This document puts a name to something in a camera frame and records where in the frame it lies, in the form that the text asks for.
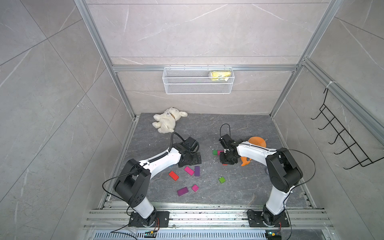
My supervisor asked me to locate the purple rectangular block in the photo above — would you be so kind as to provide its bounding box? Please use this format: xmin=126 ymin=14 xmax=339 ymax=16
xmin=194 ymin=166 xmax=201 ymax=177
xmin=177 ymin=187 xmax=189 ymax=197

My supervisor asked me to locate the orange plush toy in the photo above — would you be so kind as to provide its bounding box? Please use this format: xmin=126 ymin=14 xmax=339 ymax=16
xmin=241 ymin=137 xmax=267 ymax=167

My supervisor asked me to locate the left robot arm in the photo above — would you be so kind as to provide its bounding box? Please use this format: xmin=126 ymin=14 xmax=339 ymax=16
xmin=102 ymin=137 xmax=202 ymax=228

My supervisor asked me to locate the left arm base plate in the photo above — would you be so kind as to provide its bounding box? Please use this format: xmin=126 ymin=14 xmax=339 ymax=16
xmin=128 ymin=211 xmax=170 ymax=228

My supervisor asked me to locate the pink rectangular block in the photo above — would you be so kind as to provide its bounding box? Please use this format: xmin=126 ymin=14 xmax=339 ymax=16
xmin=184 ymin=167 xmax=195 ymax=176

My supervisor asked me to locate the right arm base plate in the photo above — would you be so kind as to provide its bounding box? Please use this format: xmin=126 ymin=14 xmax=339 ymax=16
xmin=247 ymin=210 xmax=291 ymax=228

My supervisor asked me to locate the white wire mesh basket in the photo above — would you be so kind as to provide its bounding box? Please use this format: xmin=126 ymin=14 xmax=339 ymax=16
xmin=162 ymin=67 xmax=235 ymax=95

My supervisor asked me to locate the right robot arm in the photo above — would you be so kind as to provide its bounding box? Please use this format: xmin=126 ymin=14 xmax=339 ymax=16
xmin=219 ymin=134 xmax=303 ymax=228

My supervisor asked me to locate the yellow sponge in basket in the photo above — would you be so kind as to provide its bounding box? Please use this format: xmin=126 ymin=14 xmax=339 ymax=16
xmin=209 ymin=71 xmax=232 ymax=82

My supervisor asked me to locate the pink cube block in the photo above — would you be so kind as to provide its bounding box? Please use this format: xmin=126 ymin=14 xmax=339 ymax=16
xmin=192 ymin=185 xmax=199 ymax=192

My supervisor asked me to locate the white plush dog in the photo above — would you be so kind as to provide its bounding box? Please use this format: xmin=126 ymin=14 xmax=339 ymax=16
xmin=152 ymin=107 xmax=188 ymax=134

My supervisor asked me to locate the metal rail frame front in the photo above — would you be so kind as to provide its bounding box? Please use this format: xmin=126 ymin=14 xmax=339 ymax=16
xmin=82 ymin=202 xmax=339 ymax=240

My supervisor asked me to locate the black wire hook rack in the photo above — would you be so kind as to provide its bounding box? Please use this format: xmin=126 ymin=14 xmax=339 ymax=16
xmin=311 ymin=88 xmax=384 ymax=170

